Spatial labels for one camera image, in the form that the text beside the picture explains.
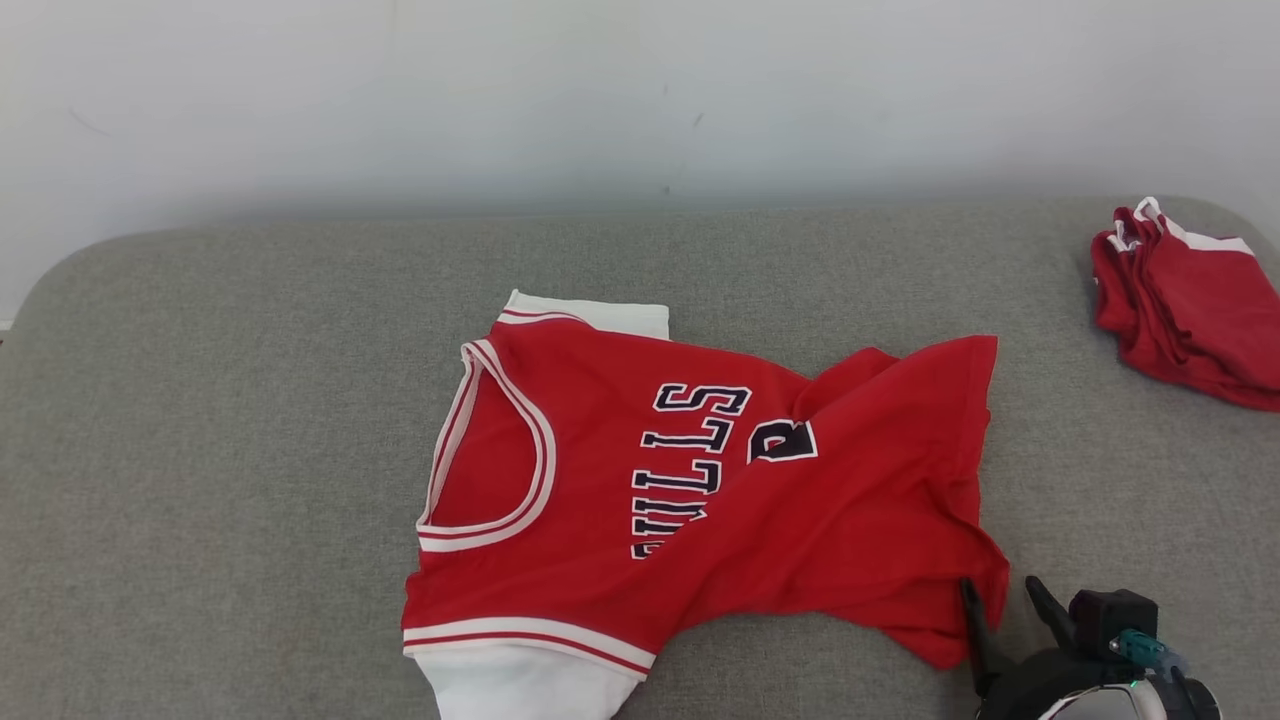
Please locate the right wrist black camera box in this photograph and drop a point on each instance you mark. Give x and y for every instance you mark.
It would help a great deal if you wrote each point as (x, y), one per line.
(1110, 615)

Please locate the red Bulls basketball jersey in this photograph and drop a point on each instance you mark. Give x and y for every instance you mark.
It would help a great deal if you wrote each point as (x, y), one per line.
(800, 520)

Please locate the red shorts with white stripe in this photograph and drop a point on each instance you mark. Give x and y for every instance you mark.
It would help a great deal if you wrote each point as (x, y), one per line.
(1200, 320)

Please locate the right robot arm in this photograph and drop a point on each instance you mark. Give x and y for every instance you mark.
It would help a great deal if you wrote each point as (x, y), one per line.
(1195, 700)

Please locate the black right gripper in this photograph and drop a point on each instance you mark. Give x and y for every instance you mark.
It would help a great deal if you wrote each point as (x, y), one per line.
(1040, 680)

